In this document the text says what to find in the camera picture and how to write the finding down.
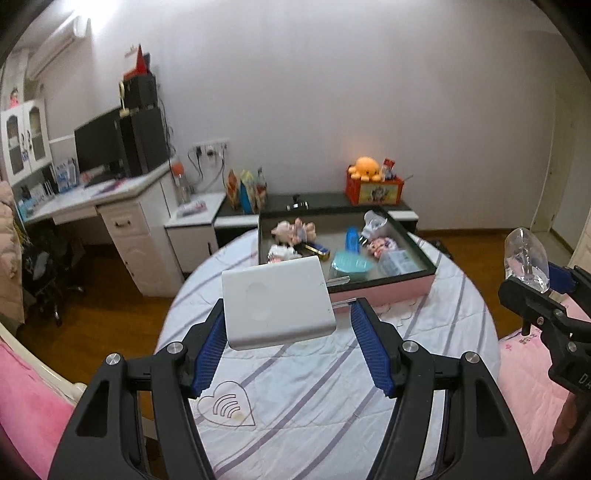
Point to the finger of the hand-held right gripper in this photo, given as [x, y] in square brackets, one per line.
[526, 302]
[559, 279]

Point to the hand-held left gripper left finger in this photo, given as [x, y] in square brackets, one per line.
[207, 355]

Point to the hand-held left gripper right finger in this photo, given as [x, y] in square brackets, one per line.
[374, 355]

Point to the clear glass slipper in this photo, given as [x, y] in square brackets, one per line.
[521, 254]

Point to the pink box with black rim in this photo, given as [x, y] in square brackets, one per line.
[383, 288]

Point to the white box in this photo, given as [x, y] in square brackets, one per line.
[277, 304]

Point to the teal oval case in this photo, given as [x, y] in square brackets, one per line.
[351, 265]

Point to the blue plastic item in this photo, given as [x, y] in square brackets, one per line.
[352, 239]

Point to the blue striped card pack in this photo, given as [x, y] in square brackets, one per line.
[314, 249]

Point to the clear plastic package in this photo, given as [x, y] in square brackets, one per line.
[375, 222]

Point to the pink white plush toy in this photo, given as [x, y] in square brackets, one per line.
[293, 230]

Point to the pink quilt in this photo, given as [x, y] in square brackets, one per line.
[531, 383]

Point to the white door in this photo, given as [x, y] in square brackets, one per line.
[570, 217]

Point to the striped white tablecloth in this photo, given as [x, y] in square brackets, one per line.
[300, 406]

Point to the small white side cabinet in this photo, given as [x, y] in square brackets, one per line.
[191, 230]

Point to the white desk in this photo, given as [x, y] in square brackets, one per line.
[134, 230]

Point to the pink packet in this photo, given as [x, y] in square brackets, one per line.
[194, 207]

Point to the low black white cabinet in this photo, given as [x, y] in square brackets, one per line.
[323, 201]

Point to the red storage box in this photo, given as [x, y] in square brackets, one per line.
[376, 191]

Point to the red orange snack bag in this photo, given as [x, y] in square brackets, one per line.
[231, 189]

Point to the blue yellow snack bag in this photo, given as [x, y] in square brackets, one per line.
[247, 191]

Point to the small black device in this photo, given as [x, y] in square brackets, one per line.
[298, 203]

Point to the water bottle orange cap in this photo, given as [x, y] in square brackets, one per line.
[181, 184]

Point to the black office chair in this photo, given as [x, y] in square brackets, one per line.
[51, 272]

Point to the orange octopus plush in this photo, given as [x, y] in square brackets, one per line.
[365, 168]

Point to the red white packet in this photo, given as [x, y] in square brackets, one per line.
[388, 167]

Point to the pink bed sheet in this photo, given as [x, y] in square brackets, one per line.
[27, 415]

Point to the black computer tower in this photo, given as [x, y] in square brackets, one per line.
[145, 141]

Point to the blue white boxes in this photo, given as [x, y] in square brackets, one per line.
[64, 174]

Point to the black monitor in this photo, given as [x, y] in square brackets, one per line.
[97, 143]

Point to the black speaker box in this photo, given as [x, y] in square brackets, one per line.
[141, 91]

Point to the white glass-door cabinet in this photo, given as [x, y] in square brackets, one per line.
[23, 138]

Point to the red triangular item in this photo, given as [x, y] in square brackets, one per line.
[138, 62]

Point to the small pink doll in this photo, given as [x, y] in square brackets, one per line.
[14, 97]

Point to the white air conditioner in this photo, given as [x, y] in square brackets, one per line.
[55, 46]

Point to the white curved bed frame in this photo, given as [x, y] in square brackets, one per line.
[41, 364]

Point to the white wall socket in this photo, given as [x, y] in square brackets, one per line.
[211, 146]

